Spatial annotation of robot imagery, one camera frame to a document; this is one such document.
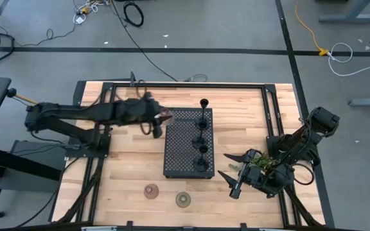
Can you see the grey desk leg frame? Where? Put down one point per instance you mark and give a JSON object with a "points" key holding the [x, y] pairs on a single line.
{"points": [[352, 17]]}

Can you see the grey desk foot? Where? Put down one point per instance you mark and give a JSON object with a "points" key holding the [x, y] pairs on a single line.
{"points": [[369, 102]]}

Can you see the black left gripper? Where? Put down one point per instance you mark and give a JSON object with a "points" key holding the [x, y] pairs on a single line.
{"points": [[143, 110]]}

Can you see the black table clamp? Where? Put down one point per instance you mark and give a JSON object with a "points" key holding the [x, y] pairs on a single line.
{"points": [[129, 225], [243, 226]]}

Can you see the potted green succulent plant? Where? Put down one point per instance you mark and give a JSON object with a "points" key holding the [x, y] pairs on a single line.
{"points": [[262, 161]]}

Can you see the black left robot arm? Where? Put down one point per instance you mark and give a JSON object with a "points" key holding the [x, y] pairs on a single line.
{"points": [[75, 112]]}

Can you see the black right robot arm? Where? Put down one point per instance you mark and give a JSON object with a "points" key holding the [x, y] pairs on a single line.
{"points": [[323, 118]]}

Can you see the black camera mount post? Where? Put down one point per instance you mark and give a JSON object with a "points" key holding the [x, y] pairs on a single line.
{"points": [[132, 78]]}

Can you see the black metal candlestick holder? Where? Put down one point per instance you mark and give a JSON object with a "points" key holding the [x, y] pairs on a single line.
{"points": [[200, 164], [204, 102], [199, 141]]}

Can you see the black round knob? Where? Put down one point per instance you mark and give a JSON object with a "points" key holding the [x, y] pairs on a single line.
{"points": [[11, 92]]}

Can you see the black aluminium table frame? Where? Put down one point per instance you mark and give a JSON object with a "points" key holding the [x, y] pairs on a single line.
{"points": [[188, 85]]}

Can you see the pink glass candle holder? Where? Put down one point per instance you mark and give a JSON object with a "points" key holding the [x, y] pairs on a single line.
{"points": [[151, 191], [168, 113]]}

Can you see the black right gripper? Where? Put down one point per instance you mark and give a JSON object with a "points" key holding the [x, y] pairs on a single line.
{"points": [[252, 178]]}

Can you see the black support beam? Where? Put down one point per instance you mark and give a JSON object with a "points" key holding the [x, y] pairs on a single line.
{"points": [[21, 162]]}

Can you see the green glass candle holder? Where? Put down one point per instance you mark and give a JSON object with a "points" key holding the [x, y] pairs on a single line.
{"points": [[183, 199]]}

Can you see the black perforated metal tray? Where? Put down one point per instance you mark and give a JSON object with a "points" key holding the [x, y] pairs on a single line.
{"points": [[180, 150]]}

